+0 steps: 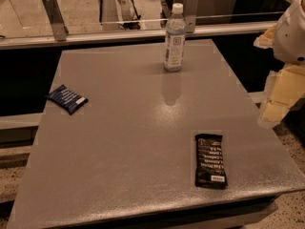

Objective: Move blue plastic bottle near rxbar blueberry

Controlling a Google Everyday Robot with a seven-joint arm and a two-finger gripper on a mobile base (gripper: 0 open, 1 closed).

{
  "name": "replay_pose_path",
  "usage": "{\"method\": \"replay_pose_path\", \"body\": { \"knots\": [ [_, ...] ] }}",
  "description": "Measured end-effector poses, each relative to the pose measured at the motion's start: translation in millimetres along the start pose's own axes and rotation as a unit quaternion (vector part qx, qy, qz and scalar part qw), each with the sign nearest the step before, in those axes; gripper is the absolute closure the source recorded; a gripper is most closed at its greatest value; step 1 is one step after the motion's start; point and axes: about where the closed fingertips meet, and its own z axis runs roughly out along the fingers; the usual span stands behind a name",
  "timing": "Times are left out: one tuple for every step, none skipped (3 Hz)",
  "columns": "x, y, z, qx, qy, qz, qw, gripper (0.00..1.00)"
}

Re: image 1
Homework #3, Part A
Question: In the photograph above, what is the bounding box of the grey metal bracket left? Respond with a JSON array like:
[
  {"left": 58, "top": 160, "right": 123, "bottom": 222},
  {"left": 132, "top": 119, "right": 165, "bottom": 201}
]
[{"left": 42, "top": 0, "right": 69, "bottom": 41}]

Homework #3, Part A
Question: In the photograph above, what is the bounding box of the grey metal bracket right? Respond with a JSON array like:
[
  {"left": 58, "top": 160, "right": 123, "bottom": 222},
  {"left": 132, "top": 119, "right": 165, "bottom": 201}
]
[{"left": 184, "top": 0, "right": 198, "bottom": 33}]

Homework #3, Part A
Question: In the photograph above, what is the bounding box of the aluminium rail with glass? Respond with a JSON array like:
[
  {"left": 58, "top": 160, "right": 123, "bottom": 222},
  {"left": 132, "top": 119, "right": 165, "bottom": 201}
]
[{"left": 0, "top": 21, "right": 276, "bottom": 50}]

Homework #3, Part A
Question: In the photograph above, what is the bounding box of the grey metal bracket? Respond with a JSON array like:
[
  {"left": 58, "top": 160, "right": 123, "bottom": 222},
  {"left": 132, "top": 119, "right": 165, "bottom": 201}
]
[
  {"left": 184, "top": 0, "right": 198, "bottom": 33},
  {"left": 42, "top": 0, "right": 69, "bottom": 41}
]

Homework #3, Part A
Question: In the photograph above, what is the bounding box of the clear plastic water bottle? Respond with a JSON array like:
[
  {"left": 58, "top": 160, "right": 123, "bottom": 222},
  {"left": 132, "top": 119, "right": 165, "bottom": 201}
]
[{"left": 163, "top": 3, "right": 186, "bottom": 72}]

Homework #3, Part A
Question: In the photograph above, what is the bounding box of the black rxbar chocolate wrapper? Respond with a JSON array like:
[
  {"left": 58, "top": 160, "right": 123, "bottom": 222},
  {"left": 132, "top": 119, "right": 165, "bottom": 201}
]
[{"left": 195, "top": 134, "right": 228, "bottom": 189}]

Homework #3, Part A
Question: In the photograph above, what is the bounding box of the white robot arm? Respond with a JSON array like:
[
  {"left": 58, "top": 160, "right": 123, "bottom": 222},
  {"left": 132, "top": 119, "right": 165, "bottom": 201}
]
[{"left": 254, "top": 0, "right": 305, "bottom": 128}]

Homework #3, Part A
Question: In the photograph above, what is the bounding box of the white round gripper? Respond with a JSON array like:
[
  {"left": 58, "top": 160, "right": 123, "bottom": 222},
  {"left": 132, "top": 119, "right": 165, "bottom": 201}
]
[{"left": 254, "top": 4, "right": 305, "bottom": 129}]

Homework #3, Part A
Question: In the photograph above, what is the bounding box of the blue rxbar blueberry wrapper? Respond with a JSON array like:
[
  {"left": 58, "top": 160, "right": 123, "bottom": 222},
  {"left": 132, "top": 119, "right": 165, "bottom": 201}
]
[{"left": 46, "top": 84, "right": 89, "bottom": 115}]

